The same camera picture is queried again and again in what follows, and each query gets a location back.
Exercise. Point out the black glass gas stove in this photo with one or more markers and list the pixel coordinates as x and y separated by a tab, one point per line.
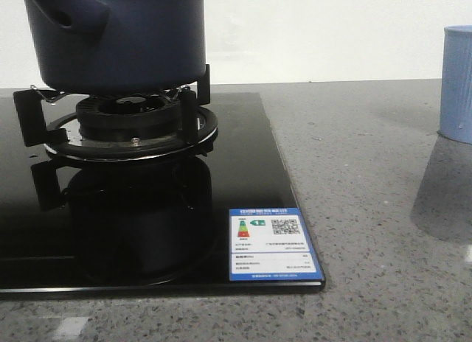
141	228

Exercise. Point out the black round gas burner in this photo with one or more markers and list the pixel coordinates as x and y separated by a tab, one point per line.
119	119

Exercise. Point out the black pot support grate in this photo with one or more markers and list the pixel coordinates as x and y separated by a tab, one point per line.
195	135

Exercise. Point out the dark blue cooking pot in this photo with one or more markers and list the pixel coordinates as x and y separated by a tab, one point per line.
118	46

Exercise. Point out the blue energy label sticker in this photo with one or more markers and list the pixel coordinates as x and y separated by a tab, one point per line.
271	245

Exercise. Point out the light blue ribbed cup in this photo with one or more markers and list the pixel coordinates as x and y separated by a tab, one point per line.
455	101

